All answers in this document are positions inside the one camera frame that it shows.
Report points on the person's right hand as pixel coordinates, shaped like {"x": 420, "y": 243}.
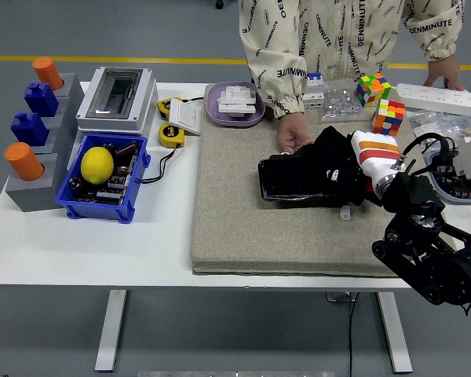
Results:
{"x": 292, "y": 133}

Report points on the person's left hand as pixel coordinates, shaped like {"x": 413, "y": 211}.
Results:
{"x": 445, "y": 72}

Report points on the black rag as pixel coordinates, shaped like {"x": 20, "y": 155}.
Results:
{"x": 329, "y": 149}

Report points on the black glossy panel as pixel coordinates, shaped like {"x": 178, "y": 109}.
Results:
{"x": 282, "y": 178}

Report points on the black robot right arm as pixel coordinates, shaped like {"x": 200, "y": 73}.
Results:
{"x": 416, "y": 188}

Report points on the person's left forearm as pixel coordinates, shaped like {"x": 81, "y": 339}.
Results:
{"x": 435, "y": 37}

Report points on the person's right forearm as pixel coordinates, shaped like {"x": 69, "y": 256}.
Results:
{"x": 278, "y": 86}

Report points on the white power strip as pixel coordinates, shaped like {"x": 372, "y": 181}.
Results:
{"x": 439, "y": 98}

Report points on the clear bags of small parts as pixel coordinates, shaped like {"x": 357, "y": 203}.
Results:
{"x": 431, "y": 123}

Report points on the clear bag of nuts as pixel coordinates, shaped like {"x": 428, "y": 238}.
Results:
{"x": 337, "y": 104}

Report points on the white blue circuit breaker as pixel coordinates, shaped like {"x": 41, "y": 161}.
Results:
{"x": 316, "y": 84}

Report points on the colourful puzzle cube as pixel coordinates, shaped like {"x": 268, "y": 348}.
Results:
{"x": 388, "y": 118}
{"x": 373, "y": 90}

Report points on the purple dish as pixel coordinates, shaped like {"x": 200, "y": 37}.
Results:
{"x": 214, "y": 112}

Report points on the small white connector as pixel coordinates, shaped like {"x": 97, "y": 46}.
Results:
{"x": 344, "y": 214}

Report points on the person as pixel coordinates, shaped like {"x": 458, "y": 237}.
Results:
{"x": 337, "y": 31}

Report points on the grey-brown mat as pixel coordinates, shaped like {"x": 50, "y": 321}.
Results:
{"x": 239, "y": 235}

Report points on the yellow tape measure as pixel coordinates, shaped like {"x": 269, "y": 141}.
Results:
{"x": 163, "y": 108}
{"x": 170, "y": 135}

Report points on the light blue tray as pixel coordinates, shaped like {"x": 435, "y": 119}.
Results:
{"x": 467, "y": 199}

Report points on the black chair wheel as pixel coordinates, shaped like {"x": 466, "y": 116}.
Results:
{"x": 219, "y": 3}

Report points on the yellow lemon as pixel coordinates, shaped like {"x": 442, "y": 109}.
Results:
{"x": 97, "y": 165}

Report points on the blue plastic bin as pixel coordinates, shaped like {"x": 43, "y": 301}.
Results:
{"x": 102, "y": 210}

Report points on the white table leg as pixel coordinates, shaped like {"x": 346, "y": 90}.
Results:
{"x": 394, "y": 334}
{"x": 112, "y": 330}

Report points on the orange cylinder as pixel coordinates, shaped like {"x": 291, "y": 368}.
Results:
{"x": 47, "y": 72}
{"x": 23, "y": 162}

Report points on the blue block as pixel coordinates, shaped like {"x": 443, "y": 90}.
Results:
{"x": 41, "y": 100}
{"x": 28, "y": 129}

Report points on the grey stepped block holder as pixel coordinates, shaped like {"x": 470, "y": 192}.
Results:
{"x": 35, "y": 198}

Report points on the white switch parts stack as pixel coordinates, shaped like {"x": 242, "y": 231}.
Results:
{"x": 237, "y": 102}

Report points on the white wall switch plate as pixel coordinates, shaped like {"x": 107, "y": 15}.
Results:
{"x": 185, "y": 117}

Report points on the metal bracket under table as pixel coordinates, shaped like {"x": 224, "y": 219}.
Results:
{"x": 337, "y": 297}

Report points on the grey electrical enclosure box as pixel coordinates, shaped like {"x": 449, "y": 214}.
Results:
{"x": 114, "y": 118}

